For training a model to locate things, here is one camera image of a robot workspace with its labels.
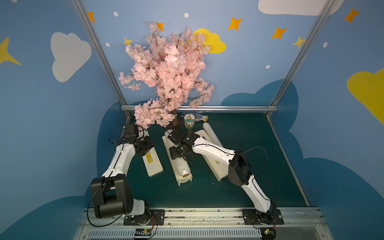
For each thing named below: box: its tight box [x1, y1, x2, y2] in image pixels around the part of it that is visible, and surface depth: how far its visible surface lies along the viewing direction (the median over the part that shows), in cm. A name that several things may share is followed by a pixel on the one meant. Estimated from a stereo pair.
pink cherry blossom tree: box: [118, 22, 215, 130], surface depth 78 cm
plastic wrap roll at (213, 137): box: [202, 122, 224, 148], surface depth 106 cm
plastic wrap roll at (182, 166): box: [174, 157, 191, 178], surface depth 82 cm
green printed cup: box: [184, 113, 195, 129], surface depth 110 cm
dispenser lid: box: [141, 147, 164, 177], surface depth 92 cm
